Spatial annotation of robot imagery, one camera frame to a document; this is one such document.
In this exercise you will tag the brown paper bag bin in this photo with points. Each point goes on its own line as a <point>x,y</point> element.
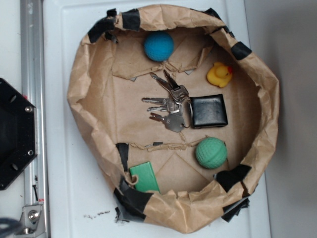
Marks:
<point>110,76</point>

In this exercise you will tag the silver key bunch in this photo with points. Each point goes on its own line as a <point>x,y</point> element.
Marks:
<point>173,111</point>

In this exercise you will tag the green foam ball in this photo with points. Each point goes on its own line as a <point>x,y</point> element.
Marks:
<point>211,153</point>

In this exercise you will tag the aluminium extrusion rail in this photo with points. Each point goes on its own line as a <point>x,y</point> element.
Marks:
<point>36,190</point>

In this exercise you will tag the blue foam ball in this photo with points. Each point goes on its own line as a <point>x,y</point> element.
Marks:
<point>159,46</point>

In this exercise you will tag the metal corner bracket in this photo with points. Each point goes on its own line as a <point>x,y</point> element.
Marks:
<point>33,223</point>

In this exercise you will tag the green rectangular block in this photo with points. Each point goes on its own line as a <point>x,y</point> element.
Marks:
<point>146,179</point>

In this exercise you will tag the yellow rubber duck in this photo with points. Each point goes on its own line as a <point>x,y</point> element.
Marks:
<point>220,74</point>

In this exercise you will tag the white tray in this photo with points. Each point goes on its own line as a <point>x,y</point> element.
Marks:
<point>81,203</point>

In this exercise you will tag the black leather key pouch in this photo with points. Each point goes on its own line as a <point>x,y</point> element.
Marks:
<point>208,111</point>

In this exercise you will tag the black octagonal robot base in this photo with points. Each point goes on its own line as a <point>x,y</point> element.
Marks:
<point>17,134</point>

